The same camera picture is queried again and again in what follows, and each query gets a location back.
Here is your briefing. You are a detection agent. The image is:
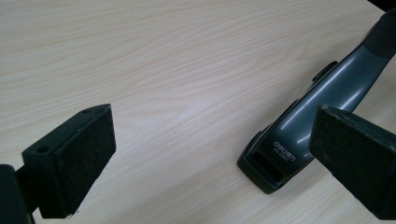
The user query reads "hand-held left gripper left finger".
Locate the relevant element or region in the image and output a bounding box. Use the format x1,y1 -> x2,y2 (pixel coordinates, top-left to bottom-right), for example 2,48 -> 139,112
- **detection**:
21,104 -> 117,219

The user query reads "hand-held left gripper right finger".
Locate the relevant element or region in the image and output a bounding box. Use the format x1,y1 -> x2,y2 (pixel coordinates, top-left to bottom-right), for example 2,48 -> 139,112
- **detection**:
308,105 -> 396,221

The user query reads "dark grey stapler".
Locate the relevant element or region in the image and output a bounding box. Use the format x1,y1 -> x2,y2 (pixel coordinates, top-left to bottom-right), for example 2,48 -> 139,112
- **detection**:
236,7 -> 396,195

